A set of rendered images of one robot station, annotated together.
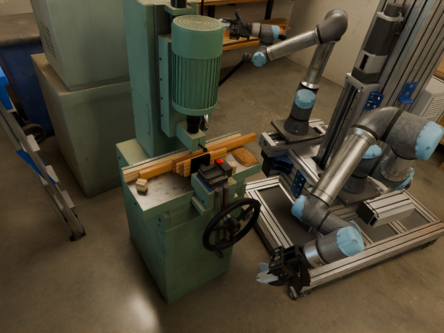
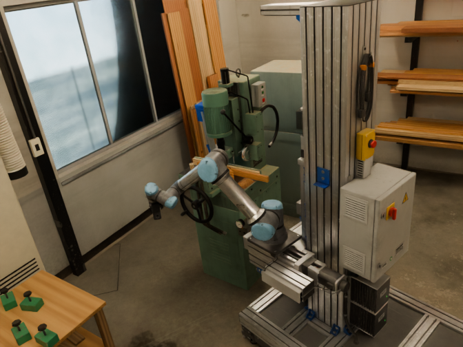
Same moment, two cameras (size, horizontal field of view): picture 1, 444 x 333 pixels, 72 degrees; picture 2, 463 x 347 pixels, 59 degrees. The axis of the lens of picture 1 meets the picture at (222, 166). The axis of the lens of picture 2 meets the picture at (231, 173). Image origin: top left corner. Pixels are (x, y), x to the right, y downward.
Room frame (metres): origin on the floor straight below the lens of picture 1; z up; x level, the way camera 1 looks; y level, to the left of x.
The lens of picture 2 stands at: (0.57, -2.48, 2.19)
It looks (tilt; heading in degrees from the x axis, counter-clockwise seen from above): 26 degrees down; 78
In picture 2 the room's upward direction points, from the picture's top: 7 degrees counter-clockwise
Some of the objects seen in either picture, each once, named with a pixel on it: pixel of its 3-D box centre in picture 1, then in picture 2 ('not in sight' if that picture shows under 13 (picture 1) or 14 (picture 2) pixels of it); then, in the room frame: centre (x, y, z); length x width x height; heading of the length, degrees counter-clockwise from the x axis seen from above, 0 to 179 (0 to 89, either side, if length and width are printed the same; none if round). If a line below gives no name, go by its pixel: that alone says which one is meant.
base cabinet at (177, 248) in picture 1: (178, 219); (240, 226); (1.15, 0.22, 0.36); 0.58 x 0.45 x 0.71; 40
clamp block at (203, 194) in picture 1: (213, 185); (207, 181); (0.90, 0.03, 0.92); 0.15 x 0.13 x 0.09; 130
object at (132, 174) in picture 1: (187, 155); (224, 167); (1.07, 0.16, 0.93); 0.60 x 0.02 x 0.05; 130
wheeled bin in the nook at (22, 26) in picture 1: (37, 79); not in sight; (2.34, 1.69, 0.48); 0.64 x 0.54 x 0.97; 135
